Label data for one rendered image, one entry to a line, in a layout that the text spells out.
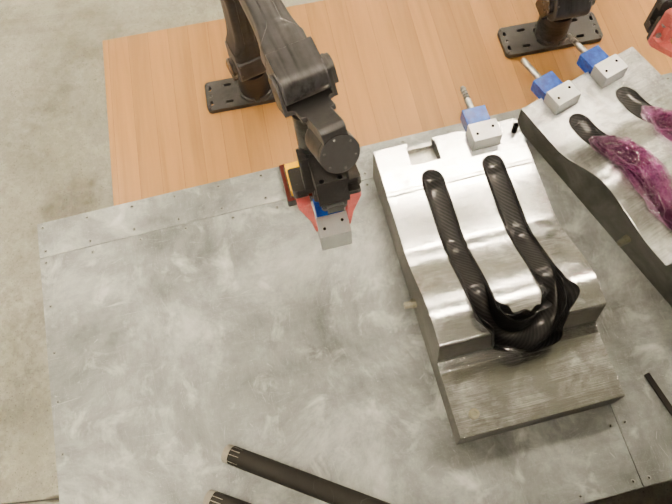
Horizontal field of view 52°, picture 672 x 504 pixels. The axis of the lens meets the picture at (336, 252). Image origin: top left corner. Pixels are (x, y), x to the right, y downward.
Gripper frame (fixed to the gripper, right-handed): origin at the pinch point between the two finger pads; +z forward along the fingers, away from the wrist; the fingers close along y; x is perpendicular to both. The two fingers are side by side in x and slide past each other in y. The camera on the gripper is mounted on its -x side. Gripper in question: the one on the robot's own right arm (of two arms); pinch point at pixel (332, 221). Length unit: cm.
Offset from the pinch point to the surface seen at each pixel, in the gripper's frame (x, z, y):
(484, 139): 10.2, -1.7, 28.8
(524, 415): -26.8, 23.9, 21.0
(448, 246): -2.2, 9.0, 17.9
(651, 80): 19, 0, 64
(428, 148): 15.9, 1.2, 20.5
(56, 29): 174, 17, -71
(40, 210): 110, 51, -82
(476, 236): -2.0, 8.4, 22.8
